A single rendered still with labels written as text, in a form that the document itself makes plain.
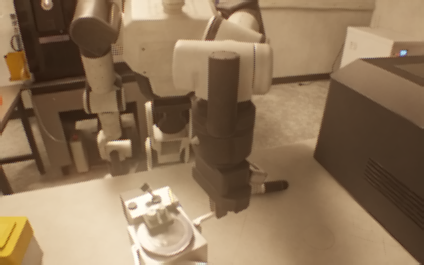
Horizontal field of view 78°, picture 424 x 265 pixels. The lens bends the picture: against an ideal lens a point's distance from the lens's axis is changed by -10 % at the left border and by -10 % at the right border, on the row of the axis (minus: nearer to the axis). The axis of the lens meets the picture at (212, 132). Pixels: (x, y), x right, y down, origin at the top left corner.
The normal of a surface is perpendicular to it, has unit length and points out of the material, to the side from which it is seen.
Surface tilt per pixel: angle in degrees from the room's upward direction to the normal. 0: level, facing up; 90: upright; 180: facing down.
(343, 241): 0
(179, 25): 67
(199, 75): 90
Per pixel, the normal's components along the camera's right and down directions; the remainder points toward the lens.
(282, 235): 0.02, -0.86
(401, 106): -0.78, -0.33
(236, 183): 0.53, 0.44
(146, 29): 0.22, 0.13
